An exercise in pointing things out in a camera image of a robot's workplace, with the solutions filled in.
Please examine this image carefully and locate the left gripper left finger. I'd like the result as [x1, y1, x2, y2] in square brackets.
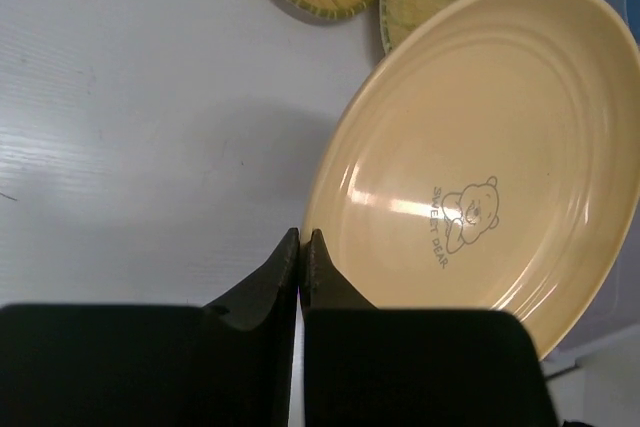
[1, 229, 300, 426]

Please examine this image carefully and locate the yellow bear plate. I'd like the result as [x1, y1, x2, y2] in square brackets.
[301, 0, 639, 357]

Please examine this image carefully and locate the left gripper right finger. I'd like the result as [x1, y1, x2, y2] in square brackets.
[302, 230, 559, 426]

